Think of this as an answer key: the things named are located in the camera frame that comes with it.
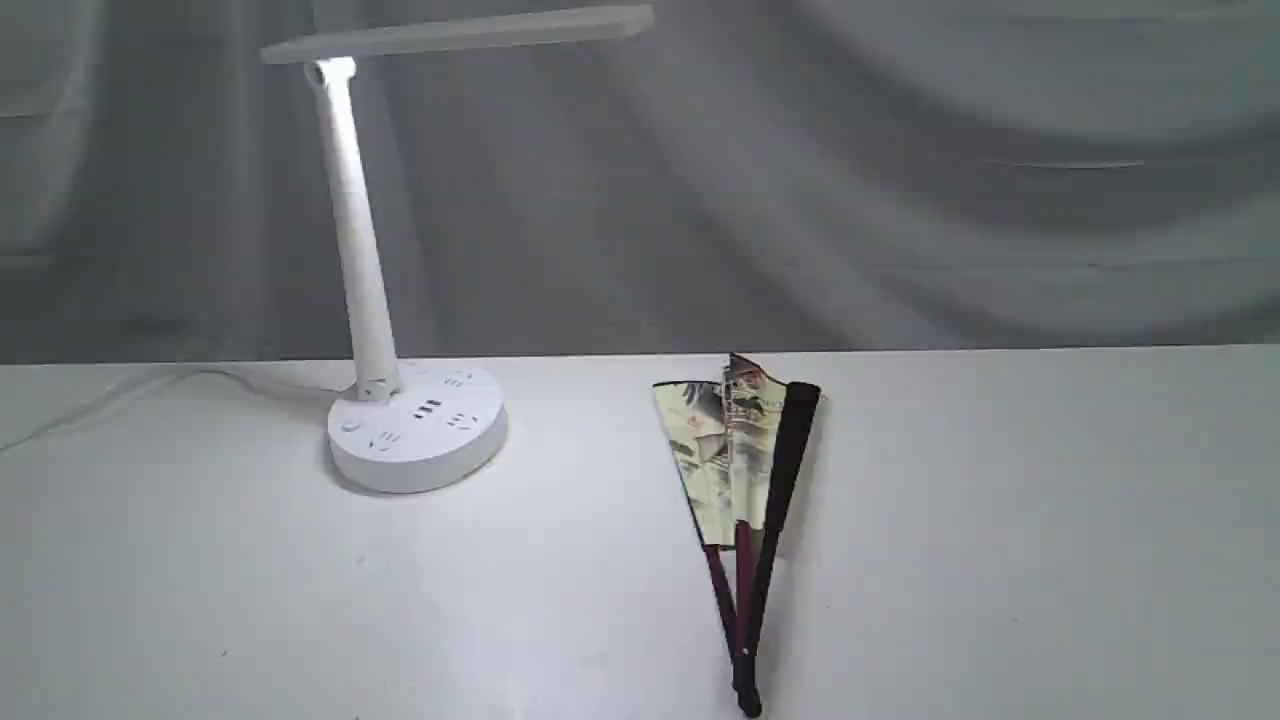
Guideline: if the painted paper folding fan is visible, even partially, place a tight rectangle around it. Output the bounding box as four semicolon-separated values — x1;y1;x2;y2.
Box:
652;354;822;719

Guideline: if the white desk lamp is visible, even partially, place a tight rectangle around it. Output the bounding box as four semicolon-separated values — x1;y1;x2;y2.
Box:
260;3;657;495

